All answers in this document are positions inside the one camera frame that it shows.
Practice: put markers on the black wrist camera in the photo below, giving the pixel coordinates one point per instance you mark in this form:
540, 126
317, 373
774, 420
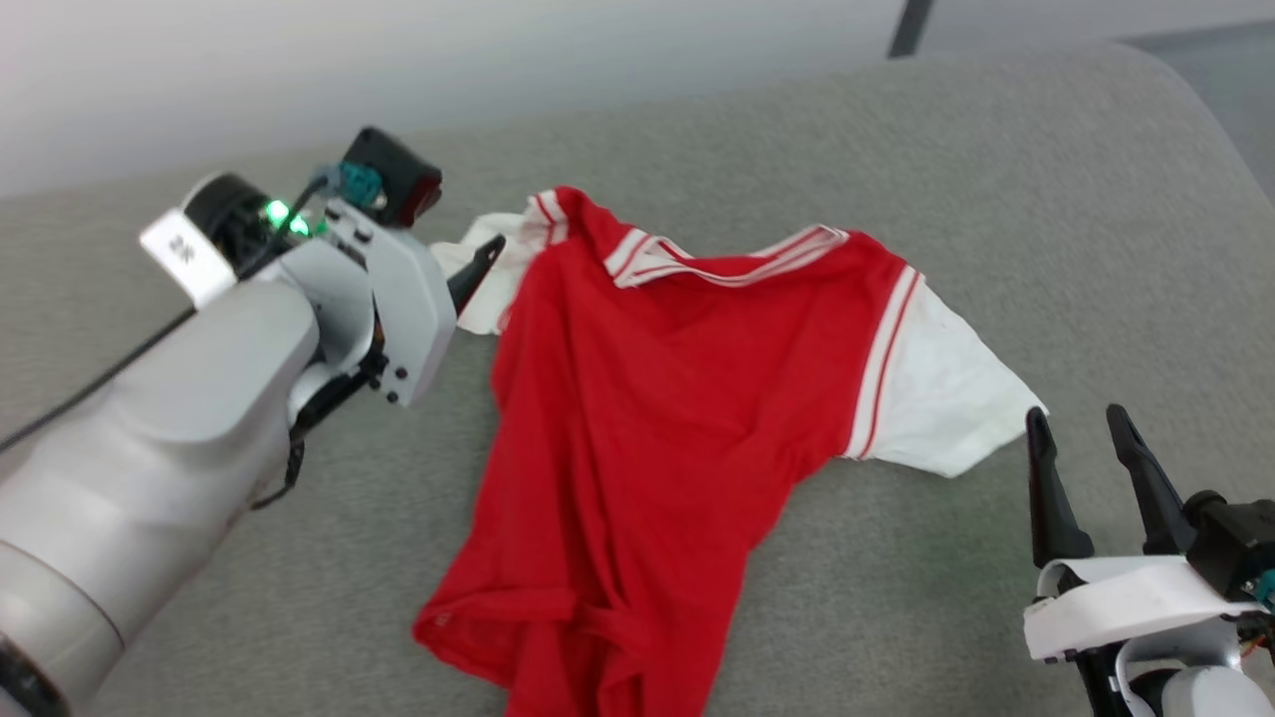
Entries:
1235, 543
393, 179

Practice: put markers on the white label tag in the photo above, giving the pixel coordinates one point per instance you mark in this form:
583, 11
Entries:
187, 257

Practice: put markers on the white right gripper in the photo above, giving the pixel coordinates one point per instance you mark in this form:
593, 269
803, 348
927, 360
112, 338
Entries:
1126, 602

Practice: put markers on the red and white shirt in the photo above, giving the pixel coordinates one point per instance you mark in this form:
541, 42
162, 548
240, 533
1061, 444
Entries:
647, 418

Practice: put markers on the dark grey metal leg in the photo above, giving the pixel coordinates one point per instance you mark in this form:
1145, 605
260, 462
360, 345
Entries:
911, 28

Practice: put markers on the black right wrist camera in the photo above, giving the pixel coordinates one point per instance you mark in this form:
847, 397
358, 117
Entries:
1235, 543

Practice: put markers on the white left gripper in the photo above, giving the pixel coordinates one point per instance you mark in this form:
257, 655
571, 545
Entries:
408, 309

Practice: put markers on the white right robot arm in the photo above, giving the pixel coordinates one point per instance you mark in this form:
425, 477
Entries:
1195, 692

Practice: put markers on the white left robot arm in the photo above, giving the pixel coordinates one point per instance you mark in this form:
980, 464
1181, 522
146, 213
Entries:
149, 468

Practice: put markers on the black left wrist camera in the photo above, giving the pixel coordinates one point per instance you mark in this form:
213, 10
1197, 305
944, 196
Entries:
393, 179

